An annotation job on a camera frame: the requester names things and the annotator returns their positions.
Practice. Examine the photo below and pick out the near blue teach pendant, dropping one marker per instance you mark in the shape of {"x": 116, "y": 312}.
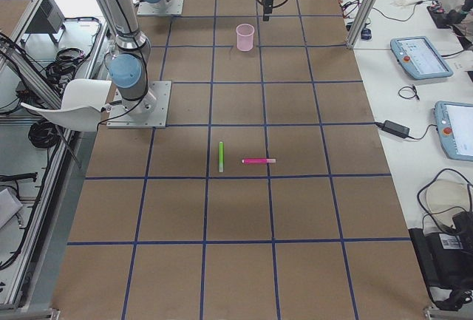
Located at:
{"x": 454, "y": 123}

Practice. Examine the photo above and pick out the black box device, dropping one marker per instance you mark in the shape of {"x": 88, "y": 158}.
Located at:
{"x": 445, "y": 260}

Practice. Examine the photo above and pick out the blue teach pendant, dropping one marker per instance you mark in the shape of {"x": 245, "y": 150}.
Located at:
{"x": 454, "y": 123}
{"x": 419, "y": 58}

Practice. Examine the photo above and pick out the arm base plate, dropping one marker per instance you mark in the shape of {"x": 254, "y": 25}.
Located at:
{"x": 160, "y": 8}
{"x": 151, "y": 112}

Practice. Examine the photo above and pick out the black power adapter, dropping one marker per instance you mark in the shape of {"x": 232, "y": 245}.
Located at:
{"x": 393, "y": 128}

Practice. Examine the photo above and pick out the far blue teach pendant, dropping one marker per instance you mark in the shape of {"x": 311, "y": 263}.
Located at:
{"x": 419, "y": 58}

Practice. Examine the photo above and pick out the pink mesh cup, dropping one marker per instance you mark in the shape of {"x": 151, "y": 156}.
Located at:
{"x": 244, "y": 37}

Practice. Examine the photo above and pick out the pink marker pen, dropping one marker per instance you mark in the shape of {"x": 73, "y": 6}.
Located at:
{"x": 249, "y": 161}

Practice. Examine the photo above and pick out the aluminium frame post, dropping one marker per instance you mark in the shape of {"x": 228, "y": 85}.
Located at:
{"x": 359, "y": 22}

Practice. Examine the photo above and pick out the green marker pen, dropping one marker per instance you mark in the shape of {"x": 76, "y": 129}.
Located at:
{"x": 221, "y": 160}

